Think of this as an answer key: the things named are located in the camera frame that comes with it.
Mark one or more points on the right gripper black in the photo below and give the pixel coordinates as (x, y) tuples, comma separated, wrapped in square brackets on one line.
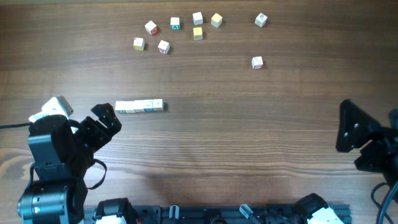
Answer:
[(383, 136)]

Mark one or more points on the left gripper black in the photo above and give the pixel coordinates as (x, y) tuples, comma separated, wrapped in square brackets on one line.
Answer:
[(102, 135)]

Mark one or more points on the block with J and A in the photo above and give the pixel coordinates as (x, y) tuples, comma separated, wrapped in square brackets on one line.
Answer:
[(120, 107)]

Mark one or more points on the block with seven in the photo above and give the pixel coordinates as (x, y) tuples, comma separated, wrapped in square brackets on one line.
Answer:
[(139, 106)]

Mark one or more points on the block with number eight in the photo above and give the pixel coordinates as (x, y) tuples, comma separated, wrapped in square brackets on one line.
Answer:
[(148, 105)]

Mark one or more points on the block red side top row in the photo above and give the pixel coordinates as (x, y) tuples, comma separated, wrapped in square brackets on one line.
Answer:
[(158, 104)]

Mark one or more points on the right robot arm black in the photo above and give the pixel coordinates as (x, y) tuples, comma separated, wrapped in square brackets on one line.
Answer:
[(314, 209)]

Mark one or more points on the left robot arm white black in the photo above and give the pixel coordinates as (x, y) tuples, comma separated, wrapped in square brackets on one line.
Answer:
[(63, 151)]

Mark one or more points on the yellow side block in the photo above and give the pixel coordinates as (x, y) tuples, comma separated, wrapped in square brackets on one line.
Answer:
[(139, 43)]

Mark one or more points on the block red W side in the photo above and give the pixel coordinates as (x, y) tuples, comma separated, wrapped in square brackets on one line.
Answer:
[(163, 47)]

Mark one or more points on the block with red M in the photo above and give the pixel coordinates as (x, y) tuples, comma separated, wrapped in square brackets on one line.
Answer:
[(151, 28)]

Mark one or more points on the block with green A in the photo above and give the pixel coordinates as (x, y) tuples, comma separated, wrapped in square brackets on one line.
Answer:
[(175, 23)]

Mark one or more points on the block with red I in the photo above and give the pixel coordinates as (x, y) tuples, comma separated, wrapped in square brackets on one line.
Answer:
[(257, 63)]

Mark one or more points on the yellow block lower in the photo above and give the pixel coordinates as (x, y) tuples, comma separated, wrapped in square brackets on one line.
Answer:
[(197, 33)]

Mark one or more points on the white block top row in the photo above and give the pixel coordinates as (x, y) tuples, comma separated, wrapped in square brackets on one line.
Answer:
[(197, 18)]

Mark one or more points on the white block far right top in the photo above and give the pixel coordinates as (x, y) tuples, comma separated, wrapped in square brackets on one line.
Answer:
[(261, 20)]

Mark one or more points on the yellow top block upper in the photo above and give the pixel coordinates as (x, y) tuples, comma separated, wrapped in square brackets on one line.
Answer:
[(216, 20)]

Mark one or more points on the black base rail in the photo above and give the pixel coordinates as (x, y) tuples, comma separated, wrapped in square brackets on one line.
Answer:
[(268, 214)]

